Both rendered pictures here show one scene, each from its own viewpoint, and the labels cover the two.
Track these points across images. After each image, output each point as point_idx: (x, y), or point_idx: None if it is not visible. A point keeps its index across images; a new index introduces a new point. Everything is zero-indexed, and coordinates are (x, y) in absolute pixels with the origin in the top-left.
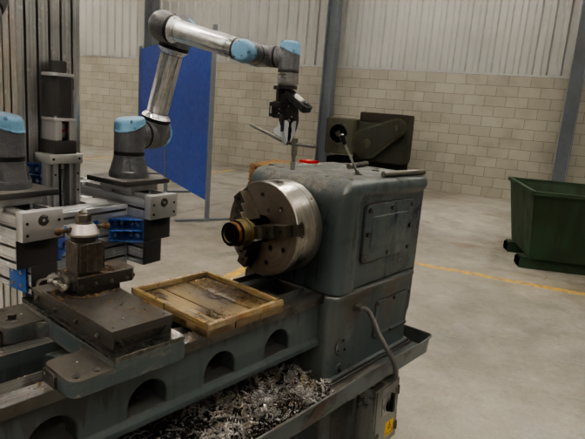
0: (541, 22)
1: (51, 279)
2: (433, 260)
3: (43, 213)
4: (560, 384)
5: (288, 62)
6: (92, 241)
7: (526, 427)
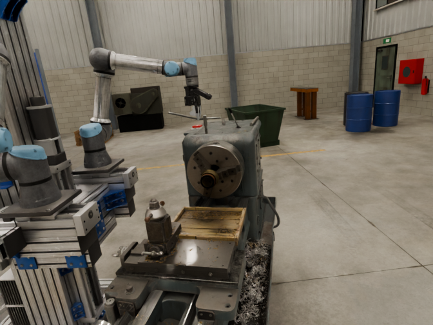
0: (208, 27)
1: (143, 251)
2: None
3: (89, 209)
4: (300, 198)
5: (193, 71)
6: (164, 216)
7: (303, 222)
